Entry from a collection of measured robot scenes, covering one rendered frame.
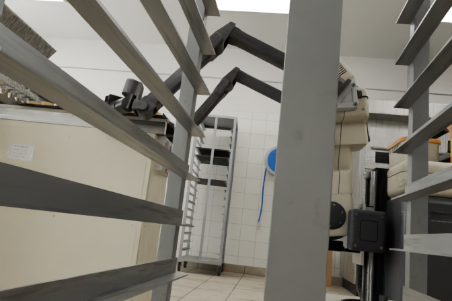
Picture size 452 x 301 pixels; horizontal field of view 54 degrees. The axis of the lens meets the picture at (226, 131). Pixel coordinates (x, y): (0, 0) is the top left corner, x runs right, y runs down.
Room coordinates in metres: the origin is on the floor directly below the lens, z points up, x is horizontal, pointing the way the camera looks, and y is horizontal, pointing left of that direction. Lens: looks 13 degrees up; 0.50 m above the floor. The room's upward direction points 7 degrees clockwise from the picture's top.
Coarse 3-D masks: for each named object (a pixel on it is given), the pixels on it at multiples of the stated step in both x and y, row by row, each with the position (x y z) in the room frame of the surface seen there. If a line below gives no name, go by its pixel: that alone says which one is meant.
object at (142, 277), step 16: (96, 272) 0.51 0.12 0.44; (112, 272) 0.56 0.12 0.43; (128, 272) 0.62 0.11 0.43; (144, 272) 0.69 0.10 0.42; (160, 272) 0.78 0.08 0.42; (176, 272) 0.88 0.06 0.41; (16, 288) 0.36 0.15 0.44; (32, 288) 0.39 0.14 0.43; (48, 288) 0.41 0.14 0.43; (64, 288) 0.44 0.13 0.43; (80, 288) 0.48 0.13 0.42; (96, 288) 0.52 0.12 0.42; (112, 288) 0.57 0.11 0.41; (128, 288) 0.61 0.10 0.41; (144, 288) 0.63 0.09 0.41
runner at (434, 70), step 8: (448, 40) 0.53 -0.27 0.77; (448, 48) 0.55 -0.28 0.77; (440, 56) 0.57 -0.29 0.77; (448, 56) 0.57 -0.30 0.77; (432, 64) 0.60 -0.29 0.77; (440, 64) 0.60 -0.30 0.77; (448, 64) 0.60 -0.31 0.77; (424, 72) 0.63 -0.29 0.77; (432, 72) 0.63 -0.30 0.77; (440, 72) 0.63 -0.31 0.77; (416, 80) 0.67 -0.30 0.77; (424, 80) 0.67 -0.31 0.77; (432, 80) 0.66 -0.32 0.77; (408, 88) 0.72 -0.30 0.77; (416, 88) 0.71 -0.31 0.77; (424, 88) 0.70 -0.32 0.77; (408, 96) 0.75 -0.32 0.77; (416, 96) 0.75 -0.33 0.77; (400, 104) 0.80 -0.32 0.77; (408, 104) 0.79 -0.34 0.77
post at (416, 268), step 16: (416, 16) 0.79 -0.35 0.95; (416, 64) 0.79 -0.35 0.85; (416, 112) 0.79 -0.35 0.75; (416, 128) 0.79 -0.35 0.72; (416, 160) 0.79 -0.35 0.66; (416, 176) 0.79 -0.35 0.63; (416, 208) 0.79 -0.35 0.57; (416, 224) 0.79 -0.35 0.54; (416, 256) 0.79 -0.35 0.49; (416, 272) 0.79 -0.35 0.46; (416, 288) 0.79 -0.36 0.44
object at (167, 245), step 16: (192, 32) 0.86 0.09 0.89; (192, 48) 0.86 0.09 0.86; (192, 96) 0.86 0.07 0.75; (192, 112) 0.87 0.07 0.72; (176, 128) 0.86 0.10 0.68; (176, 144) 0.86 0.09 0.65; (176, 176) 0.86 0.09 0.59; (176, 192) 0.86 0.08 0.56; (176, 208) 0.86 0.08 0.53; (160, 240) 0.86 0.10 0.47; (176, 240) 0.87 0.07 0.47; (160, 256) 0.86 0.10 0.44; (160, 288) 0.86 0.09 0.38
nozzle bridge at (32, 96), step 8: (0, 80) 1.84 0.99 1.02; (8, 80) 1.89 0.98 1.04; (8, 88) 1.96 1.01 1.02; (16, 88) 1.96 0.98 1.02; (24, 88) 2.02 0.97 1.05; (0, 96) 2.13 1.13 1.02; (24, 96) 2.08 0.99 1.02; (32, 96) 2.10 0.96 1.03; (40, 96) 2.25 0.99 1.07; (8, 104) 2.29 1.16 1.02; (16, 104) 2.27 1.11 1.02
